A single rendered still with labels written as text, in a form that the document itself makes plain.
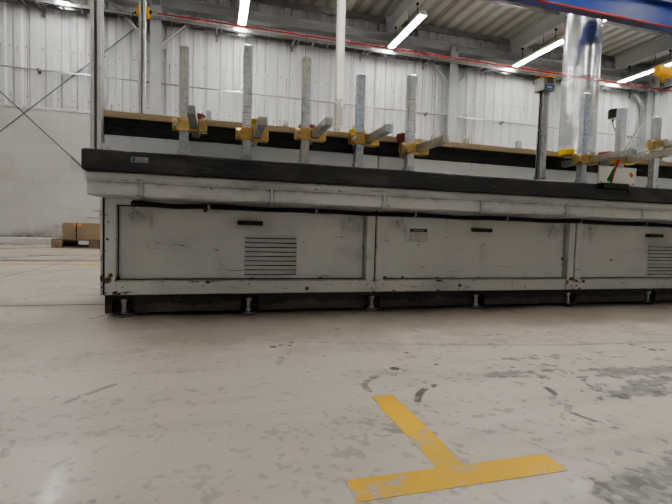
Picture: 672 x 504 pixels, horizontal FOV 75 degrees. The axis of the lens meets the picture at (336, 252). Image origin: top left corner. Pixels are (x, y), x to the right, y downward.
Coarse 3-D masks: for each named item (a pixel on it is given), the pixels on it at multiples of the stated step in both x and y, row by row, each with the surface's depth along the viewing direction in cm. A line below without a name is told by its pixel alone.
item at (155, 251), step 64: (128, 128) 190; (128, 256) 195; (192, 256) 203; (256, 256) 211; (320, 256) 219; (384, 256) 229; (448, 256) 239; (512, 256) 250; (576, 256) 258; (640, 256) 276
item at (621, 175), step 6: (600, 168) 231; (606, 168) 233; (612, 168) 234; (618, 168) 235; (624, 168) 236; (630, 168) 237; (636, 168) 238; (600, 174) 232; (606, 174) 233; (618, 174) 235; (624, 174) 236; (600, 180) 232; (606, 180) 233; (618, 180) 235; (624, 180) 236; (630, 180) 237
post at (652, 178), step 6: (654, 120) 242; (660, 120) 242; (654, 126) 242; (660, 126) 242; (654, 132) 242; (660, 132) 242; (654, 138) 242; (660, 138) 242; (654, 162) 242; (648, 168) 245; (654, 168) 242; (648, 174) 245; (654, 174) 243; (648, 180) 245; (654, 180) 243
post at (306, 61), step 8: (304, 56) 187; (304, 64) 187; (304, 72) 187; (304, 80) 187; (304, 88) 187; (304, 96) 187; (304, 104) 188; (304, 112) 188; (304, 120) 188; (304, 144) 189; (304, 152) 189
